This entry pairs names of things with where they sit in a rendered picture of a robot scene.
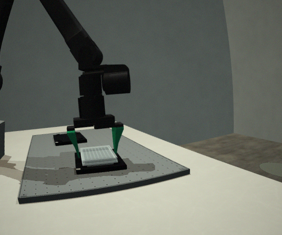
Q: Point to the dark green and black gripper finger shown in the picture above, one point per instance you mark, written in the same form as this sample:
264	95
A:
72	137
116	133

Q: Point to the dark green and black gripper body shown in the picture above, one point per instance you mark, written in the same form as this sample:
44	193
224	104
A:
93	115

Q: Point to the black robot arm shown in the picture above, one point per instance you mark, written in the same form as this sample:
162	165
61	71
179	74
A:
114	79

